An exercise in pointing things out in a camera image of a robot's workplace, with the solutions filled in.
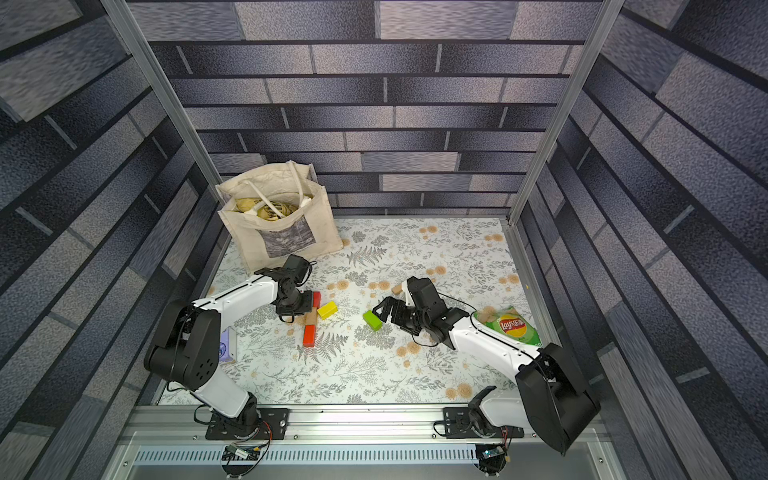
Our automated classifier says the green block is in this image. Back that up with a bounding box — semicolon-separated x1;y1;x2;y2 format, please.
363;310;384;332

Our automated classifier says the natural wood block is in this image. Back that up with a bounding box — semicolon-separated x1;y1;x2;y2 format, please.
305;307;318;326

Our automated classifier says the yellow block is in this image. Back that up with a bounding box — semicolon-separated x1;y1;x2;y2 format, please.
317;301;338;320

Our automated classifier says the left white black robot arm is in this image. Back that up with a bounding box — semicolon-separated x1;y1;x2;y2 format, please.
143;255;314;440

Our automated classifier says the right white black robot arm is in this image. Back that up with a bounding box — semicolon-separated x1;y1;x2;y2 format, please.
364;277;600;454

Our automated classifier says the purple tissue pack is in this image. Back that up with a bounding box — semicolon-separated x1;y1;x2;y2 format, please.
219;328;237;364

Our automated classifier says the green chips bag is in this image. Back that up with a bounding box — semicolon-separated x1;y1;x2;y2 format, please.
474;307;541;347

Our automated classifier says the beige canvas tote bag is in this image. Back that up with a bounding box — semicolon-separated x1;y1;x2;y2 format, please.
216;161;343;272

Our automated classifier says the right circuit board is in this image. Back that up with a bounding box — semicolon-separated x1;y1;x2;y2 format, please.
476;444;507;461

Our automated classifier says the circuit board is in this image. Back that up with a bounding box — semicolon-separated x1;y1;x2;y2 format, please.
476;444;507;461
221;444;261;463

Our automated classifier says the left circuit board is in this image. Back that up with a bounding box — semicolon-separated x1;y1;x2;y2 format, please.
221;444;261;463

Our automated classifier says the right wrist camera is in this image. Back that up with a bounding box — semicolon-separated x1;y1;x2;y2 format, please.
400;280;415;308

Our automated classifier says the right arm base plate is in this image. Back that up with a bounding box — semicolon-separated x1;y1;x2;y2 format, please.
432;407;525;439

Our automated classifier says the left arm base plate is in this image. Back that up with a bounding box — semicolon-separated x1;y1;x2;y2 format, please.
202;408;291;441

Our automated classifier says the aluminium front rail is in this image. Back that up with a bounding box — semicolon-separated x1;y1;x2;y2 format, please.
103;404;627;479

